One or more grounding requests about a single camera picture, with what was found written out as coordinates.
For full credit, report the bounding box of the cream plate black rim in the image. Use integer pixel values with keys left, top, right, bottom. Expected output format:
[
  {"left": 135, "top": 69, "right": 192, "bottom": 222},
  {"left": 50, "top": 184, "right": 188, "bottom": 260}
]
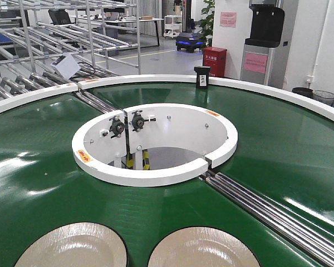
[
  {"left": 15, "top": 222, "right": 128, "bottom": 266},
  {"left": 148, "top": 226, "right": 260, "bottom": 266}
]

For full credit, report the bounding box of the red fire extinguisher cabinet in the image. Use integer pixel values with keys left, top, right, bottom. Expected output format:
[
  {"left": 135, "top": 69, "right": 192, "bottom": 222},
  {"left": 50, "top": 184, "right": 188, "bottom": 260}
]
[{"left": 203, "top": 47, "right": 227, "bottom": 77}]

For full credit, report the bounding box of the white office desk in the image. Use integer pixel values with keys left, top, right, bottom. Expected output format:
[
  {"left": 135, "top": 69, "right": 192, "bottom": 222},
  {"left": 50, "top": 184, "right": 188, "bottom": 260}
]
[{"left": 69, "top": 15, "right": 164, "bottom": 47}]

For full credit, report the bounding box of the steel roller strip right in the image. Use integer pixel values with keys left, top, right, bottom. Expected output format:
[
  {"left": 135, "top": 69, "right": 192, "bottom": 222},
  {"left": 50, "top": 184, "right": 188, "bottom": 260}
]
[{"left": 200, "top": 170, "right": 334, "bottom": 266}]

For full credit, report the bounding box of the steel roller strip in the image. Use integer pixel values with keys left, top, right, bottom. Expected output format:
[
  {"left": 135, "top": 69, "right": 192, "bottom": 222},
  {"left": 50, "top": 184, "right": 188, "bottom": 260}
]
[
  {"left": 200, "top": 170, "right": 334, "bottom": 266},
  {"left": 73, "top": 91, "right": 119, "bottom": 113}
]

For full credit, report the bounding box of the metal roller rack shelving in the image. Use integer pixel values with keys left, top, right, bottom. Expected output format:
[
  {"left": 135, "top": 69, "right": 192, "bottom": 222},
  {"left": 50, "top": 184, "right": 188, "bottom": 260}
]
[{"left": 0, "top": 1, "right": 140, "bottom": 100}]

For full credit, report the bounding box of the black water dispenser machine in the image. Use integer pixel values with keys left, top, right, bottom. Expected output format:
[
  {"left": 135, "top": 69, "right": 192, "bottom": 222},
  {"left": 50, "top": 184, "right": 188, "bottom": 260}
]
[{"left": 240, "top": 1, "right": 284, "bottom": 85}]

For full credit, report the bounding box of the steel roller strip left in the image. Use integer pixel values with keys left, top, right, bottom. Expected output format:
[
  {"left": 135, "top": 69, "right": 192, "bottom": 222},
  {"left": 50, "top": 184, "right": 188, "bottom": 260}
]
[{"left": 73, "top": 91, "right": 119, "bottom": 113}]

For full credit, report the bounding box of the green potted plant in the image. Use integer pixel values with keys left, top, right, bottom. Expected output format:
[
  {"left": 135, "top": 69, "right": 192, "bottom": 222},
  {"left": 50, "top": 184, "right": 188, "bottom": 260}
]
[{"left": 199, "top": 0, "right": 215, "bottom": 47}]

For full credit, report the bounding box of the black round waste bin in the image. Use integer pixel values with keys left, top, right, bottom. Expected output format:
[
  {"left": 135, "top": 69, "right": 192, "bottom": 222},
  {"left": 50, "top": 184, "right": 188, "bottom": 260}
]
[{"left": 292, "top": 87, "right": 313, "bottom": 98}]

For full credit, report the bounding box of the mesh waste bin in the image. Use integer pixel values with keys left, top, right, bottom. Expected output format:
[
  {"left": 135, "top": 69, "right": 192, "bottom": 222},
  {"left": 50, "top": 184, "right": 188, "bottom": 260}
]
[{"left": 313, "top": 90, "right": 334, "bottom": 106}]

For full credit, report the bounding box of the white outer rim guard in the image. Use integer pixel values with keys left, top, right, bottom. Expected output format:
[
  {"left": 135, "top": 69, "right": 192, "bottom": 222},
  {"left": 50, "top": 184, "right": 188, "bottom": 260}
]
[{"left": 0, "top": 75, "right": 334, "bottom": 122}]

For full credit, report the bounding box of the black left bearing mount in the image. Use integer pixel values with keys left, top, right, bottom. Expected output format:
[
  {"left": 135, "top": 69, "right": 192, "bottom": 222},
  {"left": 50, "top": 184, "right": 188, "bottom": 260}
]
[{"left": 109, "top": 115, "right": 125, "bottom": 138}]

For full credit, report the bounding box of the black blue mobile robot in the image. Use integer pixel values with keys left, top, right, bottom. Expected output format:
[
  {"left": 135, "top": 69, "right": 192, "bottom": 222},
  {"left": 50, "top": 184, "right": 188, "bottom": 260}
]
[{"left": 176, "top": 32, "right": 205, "bottom": 53}]

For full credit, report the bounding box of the black bearing mount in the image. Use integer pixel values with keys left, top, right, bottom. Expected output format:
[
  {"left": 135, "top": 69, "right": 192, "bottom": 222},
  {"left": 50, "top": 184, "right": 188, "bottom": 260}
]
[
  {"left": 131, "top": 110, "right": 156, "bottom": 132},
  {"left": 109, "top": 115, "right": 125, "bottom": 138}
]

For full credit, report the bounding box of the white rolling cart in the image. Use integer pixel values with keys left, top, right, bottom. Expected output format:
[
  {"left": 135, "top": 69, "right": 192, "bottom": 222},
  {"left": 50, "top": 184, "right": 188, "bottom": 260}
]
[{"left": 164, "top": 15, "right": 182, "bottom": 38}]

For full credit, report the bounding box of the black sensor box on rim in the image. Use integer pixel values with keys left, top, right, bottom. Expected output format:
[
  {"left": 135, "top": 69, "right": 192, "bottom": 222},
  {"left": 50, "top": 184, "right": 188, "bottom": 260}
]
[{"left": 194, "top": 66, "right": 211, "bottom": 89}]

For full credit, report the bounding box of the black right bearing mount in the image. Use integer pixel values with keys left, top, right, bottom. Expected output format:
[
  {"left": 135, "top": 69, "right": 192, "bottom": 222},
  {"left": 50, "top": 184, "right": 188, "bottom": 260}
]
[{"left": 131, "top": 110, "right": 156, "bottom": 132}]

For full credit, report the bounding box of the white inner ring guard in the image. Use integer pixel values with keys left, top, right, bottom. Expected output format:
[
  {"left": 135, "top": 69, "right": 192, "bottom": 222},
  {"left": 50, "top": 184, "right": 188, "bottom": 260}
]
[{"left": 72, "top": 103, "right": 238, "bottom": 187}]

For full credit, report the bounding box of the white power box on rack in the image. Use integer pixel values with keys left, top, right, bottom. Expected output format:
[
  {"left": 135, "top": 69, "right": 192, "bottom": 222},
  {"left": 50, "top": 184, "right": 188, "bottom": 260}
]
[{"left": 51, "top": 53, "right": 81, "bottom": 79}]

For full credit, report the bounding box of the pink wall notice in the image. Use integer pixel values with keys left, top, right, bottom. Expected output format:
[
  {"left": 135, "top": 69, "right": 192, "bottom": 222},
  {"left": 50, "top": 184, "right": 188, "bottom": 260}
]
[{"left": 219, "top": 12, "right": 237, "bottom": 28}]

